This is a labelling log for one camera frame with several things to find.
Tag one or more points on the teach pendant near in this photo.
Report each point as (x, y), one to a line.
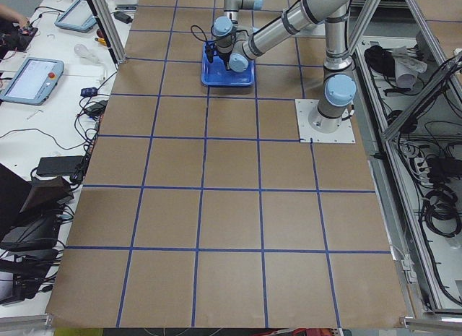
(34, 81)

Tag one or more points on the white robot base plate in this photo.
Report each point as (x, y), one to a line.
(314, 128)

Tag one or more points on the black power adapter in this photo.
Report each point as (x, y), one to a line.
(58, 165)

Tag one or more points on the aluminium frame post left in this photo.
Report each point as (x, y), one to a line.
(101, 13)

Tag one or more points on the grey crumpled cloth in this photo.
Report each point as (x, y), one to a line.
(407, 68)

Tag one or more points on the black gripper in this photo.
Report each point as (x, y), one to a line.
(224, 57)

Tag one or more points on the white power strip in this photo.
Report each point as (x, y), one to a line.
(421, 171)

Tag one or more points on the teach pendant far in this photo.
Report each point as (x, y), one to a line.
(78, 17)

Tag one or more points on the aluminium frame right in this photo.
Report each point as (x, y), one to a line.
(424, 222)

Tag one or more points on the blue small device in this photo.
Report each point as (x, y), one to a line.
(88, 92)

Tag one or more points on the blue plastic tray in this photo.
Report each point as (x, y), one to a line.
(214, 73)

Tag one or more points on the teach pendant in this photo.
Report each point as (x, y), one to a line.
(34, 81)
(78, 17)

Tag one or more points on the black laptop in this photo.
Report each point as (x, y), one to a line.
(22, 200)

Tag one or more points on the person hand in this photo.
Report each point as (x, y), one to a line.
(13, 16)

